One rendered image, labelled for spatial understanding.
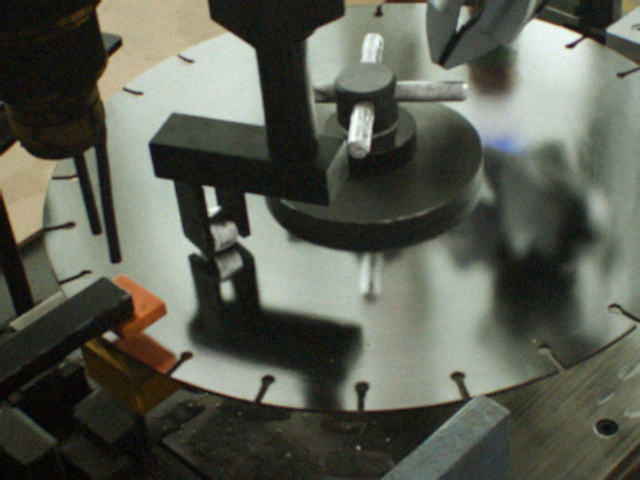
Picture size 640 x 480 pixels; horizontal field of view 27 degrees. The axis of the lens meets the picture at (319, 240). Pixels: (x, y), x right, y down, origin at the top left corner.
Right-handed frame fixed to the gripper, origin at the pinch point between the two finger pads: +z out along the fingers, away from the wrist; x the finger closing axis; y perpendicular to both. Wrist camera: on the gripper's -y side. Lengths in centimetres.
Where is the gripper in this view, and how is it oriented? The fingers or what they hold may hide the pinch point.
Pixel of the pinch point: (451, 39)
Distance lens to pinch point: 69.2
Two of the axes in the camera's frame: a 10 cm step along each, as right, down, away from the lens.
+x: 8.9, 4.5, 1.0
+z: -4.4, 7.6, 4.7
